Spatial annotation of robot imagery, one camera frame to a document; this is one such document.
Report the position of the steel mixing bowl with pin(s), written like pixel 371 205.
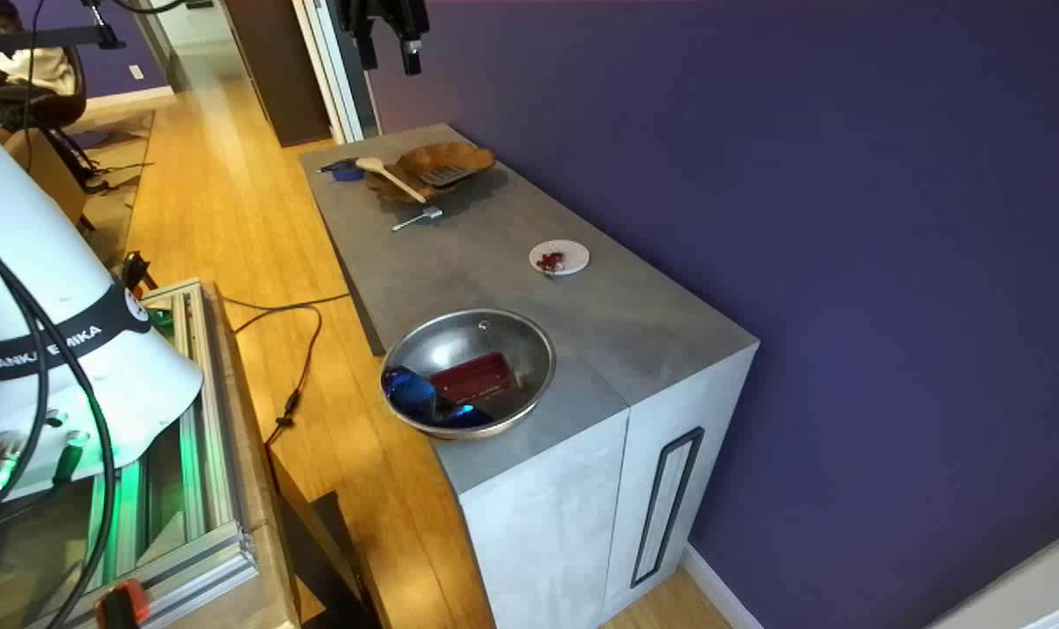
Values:
pixel 460 337

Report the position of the wooden tray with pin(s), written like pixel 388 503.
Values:
pixel 445 164

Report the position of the small metal spoon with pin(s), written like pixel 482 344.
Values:
pixel 418 219

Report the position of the small white plate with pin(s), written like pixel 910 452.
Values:
pixel 577 257

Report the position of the grey cabinet counter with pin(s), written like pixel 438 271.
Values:
pixel 587 502

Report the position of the wooden spoon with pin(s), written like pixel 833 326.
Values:
pixel 376 164

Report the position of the blue object in bowl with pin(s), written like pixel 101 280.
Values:
pixel 418 401

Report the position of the black hanging clothing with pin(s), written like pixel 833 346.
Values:
pixel 404 17

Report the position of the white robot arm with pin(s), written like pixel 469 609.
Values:
pixel 138 376

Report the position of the red bits on plate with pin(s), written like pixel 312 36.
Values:
pixel 551 262

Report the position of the black office chair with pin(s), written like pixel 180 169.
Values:
pixel 43 87

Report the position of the metal robot stand frame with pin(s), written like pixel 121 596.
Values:
pixel 180 536

